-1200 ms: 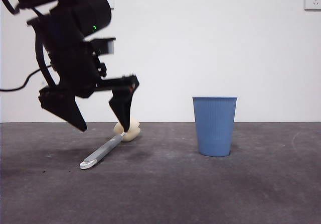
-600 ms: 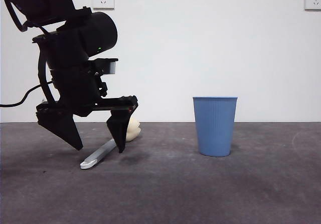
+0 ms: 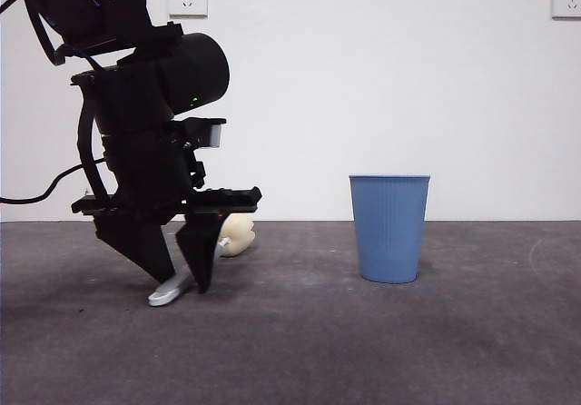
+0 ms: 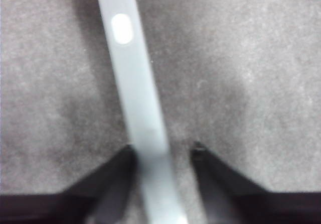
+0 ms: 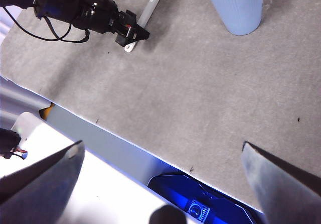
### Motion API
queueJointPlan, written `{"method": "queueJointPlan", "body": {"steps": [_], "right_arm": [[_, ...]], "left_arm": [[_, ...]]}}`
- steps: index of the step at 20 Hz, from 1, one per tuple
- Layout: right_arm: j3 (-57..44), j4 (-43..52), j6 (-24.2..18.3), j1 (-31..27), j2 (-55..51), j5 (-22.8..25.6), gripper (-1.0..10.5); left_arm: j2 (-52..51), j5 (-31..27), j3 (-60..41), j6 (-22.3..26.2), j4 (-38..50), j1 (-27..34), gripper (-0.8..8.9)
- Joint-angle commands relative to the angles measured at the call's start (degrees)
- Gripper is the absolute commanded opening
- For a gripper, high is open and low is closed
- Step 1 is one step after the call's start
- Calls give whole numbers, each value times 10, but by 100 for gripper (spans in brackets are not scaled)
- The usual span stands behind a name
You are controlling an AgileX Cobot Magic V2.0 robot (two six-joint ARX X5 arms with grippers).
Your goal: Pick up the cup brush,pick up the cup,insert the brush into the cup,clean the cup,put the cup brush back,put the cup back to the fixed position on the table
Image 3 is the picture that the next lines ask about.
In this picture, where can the blue ribbed plastic cup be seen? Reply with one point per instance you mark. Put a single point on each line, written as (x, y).
(388, 232)

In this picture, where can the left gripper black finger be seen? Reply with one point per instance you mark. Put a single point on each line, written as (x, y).
(199, 250)
(136, 246)

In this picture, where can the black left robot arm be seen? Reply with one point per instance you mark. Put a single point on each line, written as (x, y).
(190, 69)

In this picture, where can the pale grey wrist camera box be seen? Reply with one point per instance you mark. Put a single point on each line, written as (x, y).
(216, 136)

